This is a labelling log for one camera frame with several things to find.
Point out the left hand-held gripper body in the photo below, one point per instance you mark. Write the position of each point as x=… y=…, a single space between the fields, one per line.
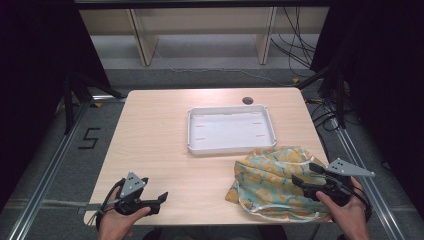
x=132 y=186

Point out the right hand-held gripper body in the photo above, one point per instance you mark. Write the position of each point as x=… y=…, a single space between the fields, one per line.
x=336 y=190

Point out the teal lemon print cloth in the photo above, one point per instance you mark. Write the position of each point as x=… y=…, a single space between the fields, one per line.
x=266 y=180

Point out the person's right hand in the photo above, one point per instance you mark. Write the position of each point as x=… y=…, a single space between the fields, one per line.
x=351 y=215

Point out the person's left hand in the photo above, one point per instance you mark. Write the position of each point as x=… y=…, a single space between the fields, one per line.
x=113 y=223

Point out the person's legs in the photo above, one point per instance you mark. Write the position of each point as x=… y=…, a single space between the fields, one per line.
x=213 y=233

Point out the black metal stand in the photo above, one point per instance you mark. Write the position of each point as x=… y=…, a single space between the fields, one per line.
x=339 y=96
x=71 y=100

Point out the white plastic tray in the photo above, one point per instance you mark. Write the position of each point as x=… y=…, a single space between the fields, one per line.
x=230 y=130

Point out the black curtain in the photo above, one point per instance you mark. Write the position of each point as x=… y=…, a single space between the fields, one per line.
x=386 y=83
x=36 y=83

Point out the light wooden shelf unit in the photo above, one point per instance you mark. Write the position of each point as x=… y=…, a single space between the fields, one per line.
x=200 y=20

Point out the aluminium floor rail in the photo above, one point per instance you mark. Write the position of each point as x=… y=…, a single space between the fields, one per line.
x=370 y=186
x=46 y=170

